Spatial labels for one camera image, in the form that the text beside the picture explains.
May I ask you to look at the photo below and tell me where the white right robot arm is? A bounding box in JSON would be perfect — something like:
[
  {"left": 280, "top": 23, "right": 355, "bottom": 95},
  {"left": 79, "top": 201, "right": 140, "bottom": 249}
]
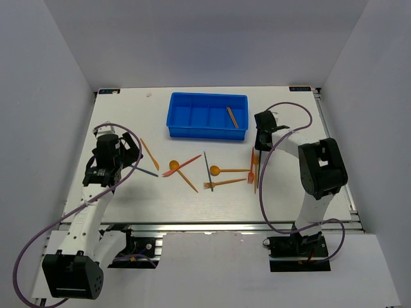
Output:
[{"left": 254, "top": 111, "right": 348, "bottom": 256}]

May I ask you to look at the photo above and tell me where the orange spoon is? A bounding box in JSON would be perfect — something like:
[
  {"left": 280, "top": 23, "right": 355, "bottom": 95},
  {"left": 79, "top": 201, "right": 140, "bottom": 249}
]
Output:
[
  {"left": 209, "top": 165, "right": 250, "bottom": 176},
  {"left": 169, "top": 160, "right": 198, "bottom": 193}
]

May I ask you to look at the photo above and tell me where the blue chopstick left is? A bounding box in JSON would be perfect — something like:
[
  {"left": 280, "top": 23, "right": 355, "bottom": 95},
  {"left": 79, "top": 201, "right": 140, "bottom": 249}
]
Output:
[{"left": 131, "top": 165, "right": 159, "bottom": 177}]

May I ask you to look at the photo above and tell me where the red-orange fork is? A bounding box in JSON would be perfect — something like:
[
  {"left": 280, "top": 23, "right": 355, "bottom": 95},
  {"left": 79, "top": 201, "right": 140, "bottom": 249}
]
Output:
[{"left": 247, "top": 152, "right": 254, "bottom": 184}]

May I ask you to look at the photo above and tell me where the orange plastic knife left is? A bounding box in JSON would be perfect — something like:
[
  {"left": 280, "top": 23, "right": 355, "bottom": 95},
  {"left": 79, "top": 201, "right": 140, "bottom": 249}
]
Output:
[{"left": 141, "top": 139, "right": 160, "bottom": 171}]

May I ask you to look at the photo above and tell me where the orange spoon left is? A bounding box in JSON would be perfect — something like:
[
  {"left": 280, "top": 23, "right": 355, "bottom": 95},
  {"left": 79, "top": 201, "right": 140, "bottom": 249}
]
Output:
[{"left": 169, "top": 160, "right": 198, "bottom": 193}]

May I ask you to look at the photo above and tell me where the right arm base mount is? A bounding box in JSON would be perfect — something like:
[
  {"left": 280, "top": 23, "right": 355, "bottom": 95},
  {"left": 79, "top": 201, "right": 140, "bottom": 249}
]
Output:
[{"left": 263, "top": 231, "right": 331, "bottom": 273}]

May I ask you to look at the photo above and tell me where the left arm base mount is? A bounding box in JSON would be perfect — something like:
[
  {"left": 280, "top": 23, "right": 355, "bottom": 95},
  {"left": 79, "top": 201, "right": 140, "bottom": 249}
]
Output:
[{"left": 106, "top": 224, "right": 159, "bottom": 269}]

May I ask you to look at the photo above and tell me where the red-orange plastic knife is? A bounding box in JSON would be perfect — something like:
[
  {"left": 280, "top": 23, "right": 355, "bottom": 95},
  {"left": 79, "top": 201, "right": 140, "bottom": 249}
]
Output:
[{"left": 162, "top": 155, "right": 201, "bottom": 177}]

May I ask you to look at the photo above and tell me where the table label sticker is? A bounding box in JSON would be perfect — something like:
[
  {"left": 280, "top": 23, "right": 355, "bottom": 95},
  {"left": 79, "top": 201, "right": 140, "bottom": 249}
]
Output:
[
  {"left": 289, "top": 86, "right": 311, "bottom": 92},
  {"left": 98, "top": 89, "right": 121, "bottom": 95}
]

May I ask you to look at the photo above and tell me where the right table label sticker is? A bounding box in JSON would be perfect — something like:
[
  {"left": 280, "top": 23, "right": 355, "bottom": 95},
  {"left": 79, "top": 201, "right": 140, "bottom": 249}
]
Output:
[{"left": 289, "top": 86, "right": 311, "bottom": 92}]

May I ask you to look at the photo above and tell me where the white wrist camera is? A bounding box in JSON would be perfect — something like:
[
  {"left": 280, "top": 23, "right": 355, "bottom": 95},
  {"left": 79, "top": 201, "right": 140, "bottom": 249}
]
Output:
[
  {"left": 272, "top": 112, "right": 279, "bottom": 125},
  {"left": 92, "top": 125, "right": 116, "bottom": 138}
]

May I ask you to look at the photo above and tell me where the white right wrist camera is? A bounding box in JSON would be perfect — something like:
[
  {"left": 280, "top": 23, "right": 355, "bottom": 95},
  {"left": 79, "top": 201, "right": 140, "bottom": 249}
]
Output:
[{"left": 272, "top": 112, "right": 279, "bottom": 125}]

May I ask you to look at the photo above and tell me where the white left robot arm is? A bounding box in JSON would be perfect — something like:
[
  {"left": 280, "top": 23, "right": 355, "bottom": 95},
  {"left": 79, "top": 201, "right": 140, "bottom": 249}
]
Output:
[{"left": 42, "top": 130, "right": 141, "bottom": 299}]

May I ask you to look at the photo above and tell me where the blue divided plastic bin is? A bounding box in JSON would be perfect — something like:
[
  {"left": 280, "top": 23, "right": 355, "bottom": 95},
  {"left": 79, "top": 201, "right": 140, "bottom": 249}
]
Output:
[{"left": 166, "top": 92, "right": 249, "bottom": 141}]

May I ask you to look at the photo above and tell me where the orange fork lower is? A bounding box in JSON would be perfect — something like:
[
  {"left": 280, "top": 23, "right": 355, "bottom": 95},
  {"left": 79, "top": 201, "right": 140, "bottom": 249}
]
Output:
[{"left": 204, "top": 178, "right": 246, "bottom": 189}]

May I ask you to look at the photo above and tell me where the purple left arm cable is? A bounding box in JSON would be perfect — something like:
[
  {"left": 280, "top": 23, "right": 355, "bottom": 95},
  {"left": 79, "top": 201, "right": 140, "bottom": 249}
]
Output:
[{"left": 12, "top": 123, "right": 143, "bottom": 307}]

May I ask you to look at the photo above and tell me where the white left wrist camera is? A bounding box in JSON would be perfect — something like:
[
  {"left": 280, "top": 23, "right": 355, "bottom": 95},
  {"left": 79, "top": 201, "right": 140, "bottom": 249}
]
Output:
[{"left": 92, "top": 125, "right": 116, "bottom": 138}]

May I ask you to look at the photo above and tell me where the left table label sticker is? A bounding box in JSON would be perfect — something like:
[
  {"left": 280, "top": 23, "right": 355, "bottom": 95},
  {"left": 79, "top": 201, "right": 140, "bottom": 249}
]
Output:
[{"left": 98, "top": 89, "right": 121, "bottom": 95}]

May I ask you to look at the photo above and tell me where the grey-blue chopstick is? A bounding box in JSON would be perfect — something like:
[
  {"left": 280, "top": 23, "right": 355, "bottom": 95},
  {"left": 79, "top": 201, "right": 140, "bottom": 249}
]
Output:
[
  {"left": 257, "top": 151, "right": 262, "bottom": 188},
  {"left": 203, "top": 151, "right": 214, "bottom": 192}
]

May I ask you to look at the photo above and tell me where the orange spoon centre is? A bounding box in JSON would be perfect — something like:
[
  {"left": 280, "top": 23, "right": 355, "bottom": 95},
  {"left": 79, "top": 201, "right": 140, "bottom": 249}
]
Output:
[{"left": 209, "top": 165, "right": 250, "bottom": 176}]

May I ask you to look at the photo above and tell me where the orange chopstick long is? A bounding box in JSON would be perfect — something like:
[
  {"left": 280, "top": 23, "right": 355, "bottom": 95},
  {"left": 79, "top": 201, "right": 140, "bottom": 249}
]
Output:
[{"left": 253, "top": 149, "right": 257, "bottom": 194}]

